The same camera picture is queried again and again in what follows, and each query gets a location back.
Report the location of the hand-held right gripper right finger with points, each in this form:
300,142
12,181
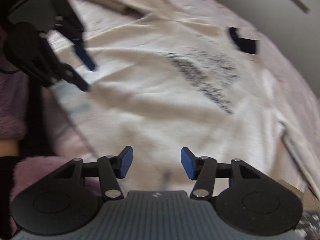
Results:
188,163

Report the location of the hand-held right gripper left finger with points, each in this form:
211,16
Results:
125,162

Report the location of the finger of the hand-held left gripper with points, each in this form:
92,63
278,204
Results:
80,82
85,57

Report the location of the white printed sweatshirt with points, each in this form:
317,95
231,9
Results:
175,105

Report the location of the purple fuzzy pajamas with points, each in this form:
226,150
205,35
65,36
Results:
12,105

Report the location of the dark floral garment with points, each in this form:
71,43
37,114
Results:
310,222

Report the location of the bed with pink dotted sheet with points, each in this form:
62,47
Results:
287,62

